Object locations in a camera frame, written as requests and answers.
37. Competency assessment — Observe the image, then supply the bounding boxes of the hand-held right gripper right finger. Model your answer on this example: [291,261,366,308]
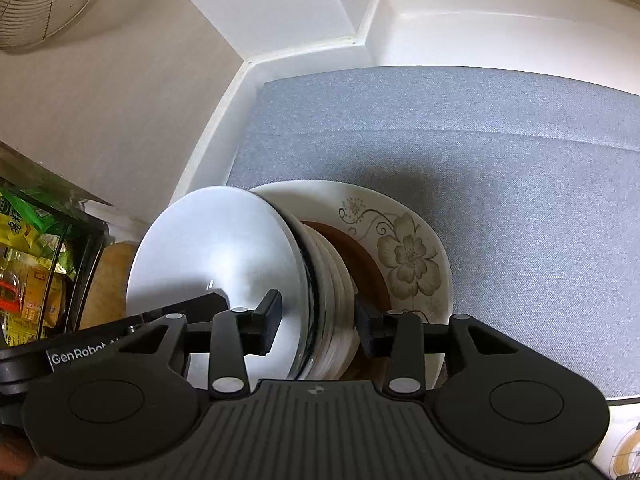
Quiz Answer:
[354,294,521,395]

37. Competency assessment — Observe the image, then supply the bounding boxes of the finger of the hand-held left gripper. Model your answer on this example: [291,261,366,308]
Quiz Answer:
[131,292,230,325]

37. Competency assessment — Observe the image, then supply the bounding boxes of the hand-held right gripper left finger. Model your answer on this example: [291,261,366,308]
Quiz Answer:
[120,289,284,395]

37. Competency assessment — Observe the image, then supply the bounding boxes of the cream bowl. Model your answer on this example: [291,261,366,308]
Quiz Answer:
[300,220,361,382]

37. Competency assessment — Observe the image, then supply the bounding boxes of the brown plate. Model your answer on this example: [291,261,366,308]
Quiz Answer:
[299,219,394,382]

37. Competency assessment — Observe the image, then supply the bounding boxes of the white square plate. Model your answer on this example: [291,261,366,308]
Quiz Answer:
[126,186,307,382]

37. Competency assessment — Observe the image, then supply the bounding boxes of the floral plate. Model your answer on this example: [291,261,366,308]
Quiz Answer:
[248,181,454,392]

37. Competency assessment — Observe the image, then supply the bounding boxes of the person's left hand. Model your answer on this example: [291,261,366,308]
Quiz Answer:
[0,430,37,477]

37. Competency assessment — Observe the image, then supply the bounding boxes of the yellow packet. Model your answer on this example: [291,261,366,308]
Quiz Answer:
[0,255,69,347]

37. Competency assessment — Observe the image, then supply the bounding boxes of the tan wooden board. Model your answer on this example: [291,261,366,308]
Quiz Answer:
[80,241,144,332]

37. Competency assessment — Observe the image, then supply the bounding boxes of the green packet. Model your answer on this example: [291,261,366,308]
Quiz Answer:
[0,187,77,282]

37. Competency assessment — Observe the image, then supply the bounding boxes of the metal storage rack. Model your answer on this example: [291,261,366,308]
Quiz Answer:
[0,140,116,352]

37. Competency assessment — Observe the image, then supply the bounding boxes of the grey fabric mat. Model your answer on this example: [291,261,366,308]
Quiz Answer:
[225,66,640,402]

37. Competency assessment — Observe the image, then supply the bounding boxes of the white printed paper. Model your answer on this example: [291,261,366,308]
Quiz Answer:
[597,400,640,480]

